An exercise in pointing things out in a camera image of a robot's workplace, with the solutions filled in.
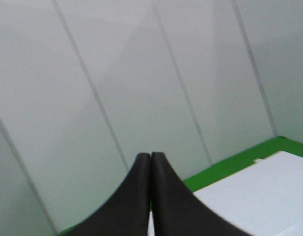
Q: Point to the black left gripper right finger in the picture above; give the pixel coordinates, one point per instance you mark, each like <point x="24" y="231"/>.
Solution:
<point x="177" y="211"/>

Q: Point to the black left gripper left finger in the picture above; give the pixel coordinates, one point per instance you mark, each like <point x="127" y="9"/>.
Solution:
<point x="126" y="212"/>

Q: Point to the green table mat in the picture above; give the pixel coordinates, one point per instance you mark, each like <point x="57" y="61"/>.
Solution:
<point x="232" y="165"/>

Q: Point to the white microwave oven body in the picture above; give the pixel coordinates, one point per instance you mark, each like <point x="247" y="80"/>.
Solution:
<point x="264" y="199"/>

